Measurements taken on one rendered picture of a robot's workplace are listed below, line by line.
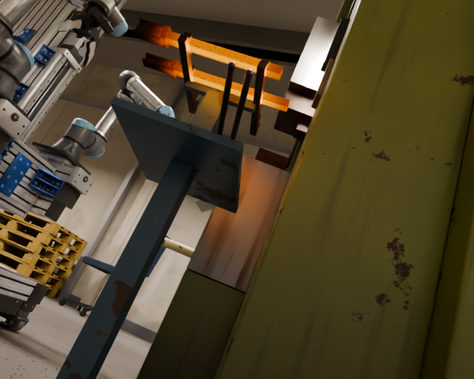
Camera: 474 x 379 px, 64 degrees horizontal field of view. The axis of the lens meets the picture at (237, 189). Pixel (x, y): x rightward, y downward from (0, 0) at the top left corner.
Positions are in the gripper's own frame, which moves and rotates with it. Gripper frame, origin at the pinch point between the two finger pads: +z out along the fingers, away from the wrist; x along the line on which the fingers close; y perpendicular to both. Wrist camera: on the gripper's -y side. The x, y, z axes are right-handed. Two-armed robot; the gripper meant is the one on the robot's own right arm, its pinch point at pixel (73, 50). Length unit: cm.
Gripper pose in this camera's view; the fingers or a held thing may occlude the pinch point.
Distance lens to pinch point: 140.2
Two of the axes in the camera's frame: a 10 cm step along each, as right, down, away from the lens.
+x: -1.9, -4.5, -8.7
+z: -3.7, 8.5, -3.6
